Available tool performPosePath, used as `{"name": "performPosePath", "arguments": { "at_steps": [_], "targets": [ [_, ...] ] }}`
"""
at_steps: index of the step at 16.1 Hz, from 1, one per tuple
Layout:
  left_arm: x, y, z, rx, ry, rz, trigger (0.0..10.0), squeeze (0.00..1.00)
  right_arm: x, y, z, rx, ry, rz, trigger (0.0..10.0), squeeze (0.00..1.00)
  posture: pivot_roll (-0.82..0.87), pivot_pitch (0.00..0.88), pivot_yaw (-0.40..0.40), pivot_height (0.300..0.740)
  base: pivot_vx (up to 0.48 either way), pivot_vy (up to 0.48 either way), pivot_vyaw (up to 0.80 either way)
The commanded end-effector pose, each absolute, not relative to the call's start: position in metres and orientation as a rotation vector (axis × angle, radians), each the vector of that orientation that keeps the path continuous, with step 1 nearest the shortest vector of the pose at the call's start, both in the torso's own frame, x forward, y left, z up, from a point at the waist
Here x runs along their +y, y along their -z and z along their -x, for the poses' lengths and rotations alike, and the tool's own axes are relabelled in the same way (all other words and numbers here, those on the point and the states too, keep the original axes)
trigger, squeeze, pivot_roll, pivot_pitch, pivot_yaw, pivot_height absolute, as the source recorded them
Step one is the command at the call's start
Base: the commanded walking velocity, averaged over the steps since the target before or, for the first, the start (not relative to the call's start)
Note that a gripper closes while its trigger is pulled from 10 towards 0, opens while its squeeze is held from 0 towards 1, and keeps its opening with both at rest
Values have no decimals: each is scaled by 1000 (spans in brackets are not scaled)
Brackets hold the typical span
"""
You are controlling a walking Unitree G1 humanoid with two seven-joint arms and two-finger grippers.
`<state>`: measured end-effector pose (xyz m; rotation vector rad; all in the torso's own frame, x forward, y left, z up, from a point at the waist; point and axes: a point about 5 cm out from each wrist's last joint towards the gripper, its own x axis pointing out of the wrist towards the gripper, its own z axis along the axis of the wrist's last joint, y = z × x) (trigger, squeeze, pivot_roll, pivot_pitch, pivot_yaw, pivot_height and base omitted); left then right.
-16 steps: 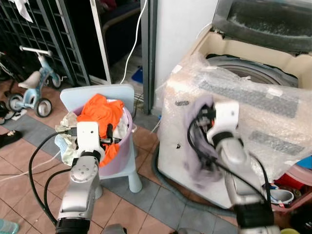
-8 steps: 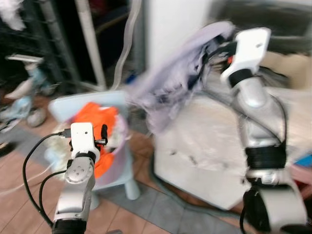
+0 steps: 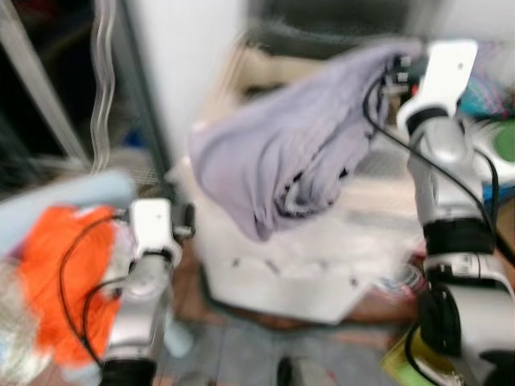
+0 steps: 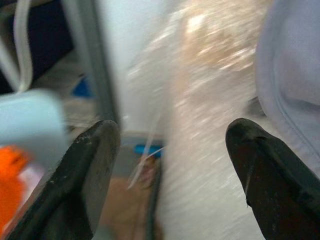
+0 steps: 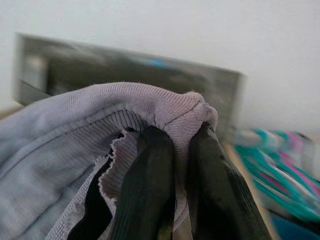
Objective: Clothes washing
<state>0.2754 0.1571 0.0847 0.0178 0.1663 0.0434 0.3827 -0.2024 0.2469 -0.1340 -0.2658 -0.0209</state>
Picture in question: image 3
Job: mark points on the lavender cloth garment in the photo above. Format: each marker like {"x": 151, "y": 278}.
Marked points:
{"x": 282, "y": 145}

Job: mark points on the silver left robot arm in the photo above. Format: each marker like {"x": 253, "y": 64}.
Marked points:
{"x": 137, "y": 305}

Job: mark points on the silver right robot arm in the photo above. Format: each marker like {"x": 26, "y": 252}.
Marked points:
{"x": 459, "y": 233}

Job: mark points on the white washing machine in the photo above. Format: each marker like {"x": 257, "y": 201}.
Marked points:
{"x": 306, "y": 257}

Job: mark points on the teal and pink patterned cloth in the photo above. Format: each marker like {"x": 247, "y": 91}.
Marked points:
{"x": 487, "y": 92}

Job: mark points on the white bottle with green cap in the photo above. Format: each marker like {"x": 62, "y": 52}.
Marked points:
{"x": 500, "y": 149}

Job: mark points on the orange cloth garment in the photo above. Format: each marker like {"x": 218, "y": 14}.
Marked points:
{"x": 60, "y": 273}

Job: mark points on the clear wavy plastic rod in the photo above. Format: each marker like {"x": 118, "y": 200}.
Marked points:
{"x": 103, "y": 88}

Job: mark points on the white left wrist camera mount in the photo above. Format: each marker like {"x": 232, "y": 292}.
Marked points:
{"x": 151, "y": 227}

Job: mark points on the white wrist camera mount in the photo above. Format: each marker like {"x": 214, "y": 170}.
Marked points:
{"x": 151, "y": 227}
{"x": 441, "y": 76}

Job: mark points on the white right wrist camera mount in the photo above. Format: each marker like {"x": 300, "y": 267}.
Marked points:
{"x": 441, "y": 76}

